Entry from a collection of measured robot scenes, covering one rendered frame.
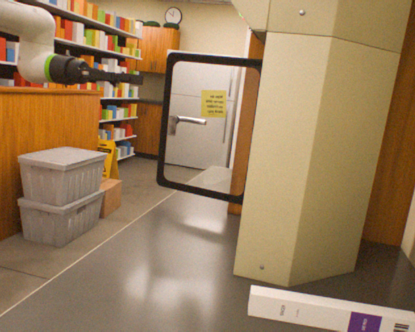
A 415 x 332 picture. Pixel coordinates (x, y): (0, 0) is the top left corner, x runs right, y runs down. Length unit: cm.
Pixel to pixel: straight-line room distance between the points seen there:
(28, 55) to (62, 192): 168
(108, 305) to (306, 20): 58
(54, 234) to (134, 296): 237
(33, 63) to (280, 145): 88
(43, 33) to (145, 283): 89
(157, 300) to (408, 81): 80
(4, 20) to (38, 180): 186
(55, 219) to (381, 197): 236
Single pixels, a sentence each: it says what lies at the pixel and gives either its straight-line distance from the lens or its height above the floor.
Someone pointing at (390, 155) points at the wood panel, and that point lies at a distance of 109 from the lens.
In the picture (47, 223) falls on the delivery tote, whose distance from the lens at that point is 302.
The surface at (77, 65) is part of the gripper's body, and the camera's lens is 125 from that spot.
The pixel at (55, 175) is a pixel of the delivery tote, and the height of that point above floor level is 56.
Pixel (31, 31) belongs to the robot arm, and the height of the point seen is 141.
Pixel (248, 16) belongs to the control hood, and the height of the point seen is 143.
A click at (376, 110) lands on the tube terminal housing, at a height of 130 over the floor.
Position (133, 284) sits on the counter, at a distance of 72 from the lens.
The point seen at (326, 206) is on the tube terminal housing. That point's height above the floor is 110.
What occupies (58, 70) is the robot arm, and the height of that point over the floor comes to 130.
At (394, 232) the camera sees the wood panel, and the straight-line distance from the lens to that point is 114.
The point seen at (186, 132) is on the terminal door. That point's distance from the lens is 108.
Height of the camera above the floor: 130
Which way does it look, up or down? 12 degrees down
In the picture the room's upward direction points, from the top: 7 degrees clockwise
